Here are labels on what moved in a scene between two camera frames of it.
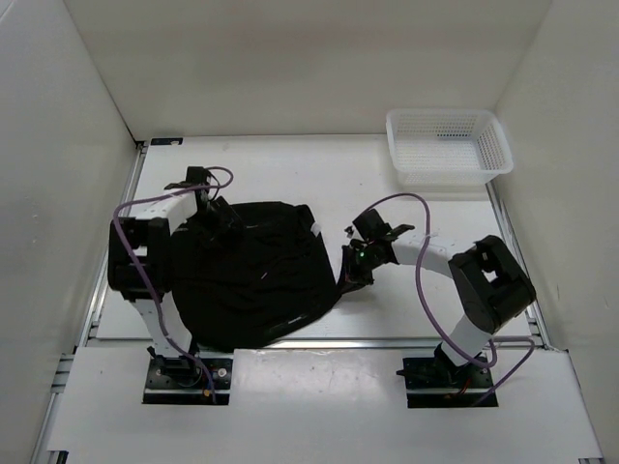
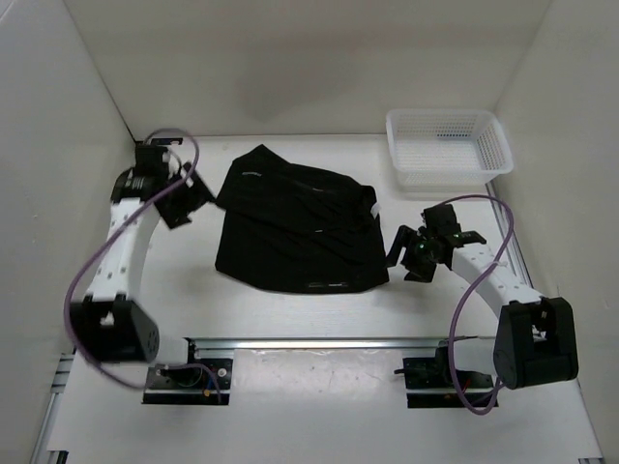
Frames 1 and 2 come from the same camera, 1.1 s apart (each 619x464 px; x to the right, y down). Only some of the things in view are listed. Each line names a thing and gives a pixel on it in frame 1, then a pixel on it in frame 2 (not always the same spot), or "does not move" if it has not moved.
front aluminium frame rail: (296, 343) does not move
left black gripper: (228, 219) → (198, 195)
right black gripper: (351, 277) → (404, 236)
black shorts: (248, 273) → (299, 227)
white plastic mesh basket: (435, 149) does not move
